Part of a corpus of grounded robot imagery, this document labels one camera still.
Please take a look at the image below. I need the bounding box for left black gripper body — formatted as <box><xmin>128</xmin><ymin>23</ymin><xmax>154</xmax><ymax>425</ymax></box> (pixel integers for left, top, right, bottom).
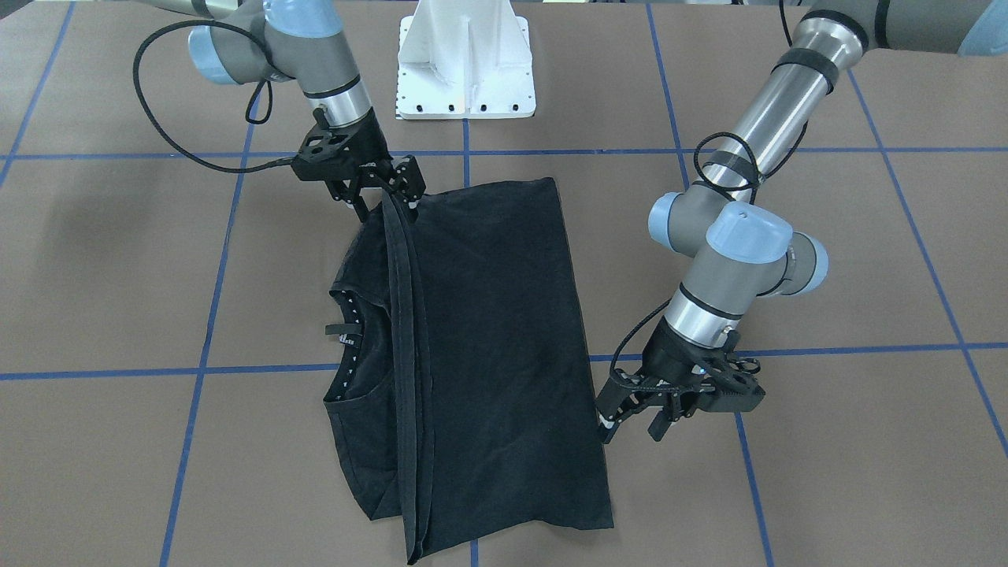
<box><xmin>630</xmin><ymin>323</ymin><xmax>766</xmax><ymax>415</ymax></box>

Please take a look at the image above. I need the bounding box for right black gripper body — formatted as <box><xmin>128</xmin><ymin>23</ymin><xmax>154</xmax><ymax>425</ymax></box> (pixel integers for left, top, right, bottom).
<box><xmin>291</xmin><ymin>110</ymin><xmax>394</xmax><ymax>182</ymax></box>

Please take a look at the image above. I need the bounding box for black graphic t-shirt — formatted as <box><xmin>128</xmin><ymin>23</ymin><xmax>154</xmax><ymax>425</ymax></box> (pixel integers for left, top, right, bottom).
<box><xmin>324</xmin><ymin>177</ymin><xmax>614</xmax><ymax>565</ymax></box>

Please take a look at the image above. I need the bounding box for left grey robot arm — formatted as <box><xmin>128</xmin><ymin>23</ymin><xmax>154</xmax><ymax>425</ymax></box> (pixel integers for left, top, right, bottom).
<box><xmin>595</xmin><ymin>1</ymin><xmax>1006</xmax><ymax>443</ymax></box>

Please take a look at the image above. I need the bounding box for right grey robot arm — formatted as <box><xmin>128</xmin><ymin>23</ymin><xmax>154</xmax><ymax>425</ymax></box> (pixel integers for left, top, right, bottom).
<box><xmin>131</xmin><ymin>1</ymin><xmax>426</xmax><ymax>221</ymax></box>

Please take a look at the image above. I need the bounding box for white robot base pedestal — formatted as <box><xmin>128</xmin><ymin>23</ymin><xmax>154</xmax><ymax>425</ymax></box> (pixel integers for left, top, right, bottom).
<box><xmin>396</xmin><ymin>1</ymin><xmax>536</xmax><ymax>120</ymax></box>

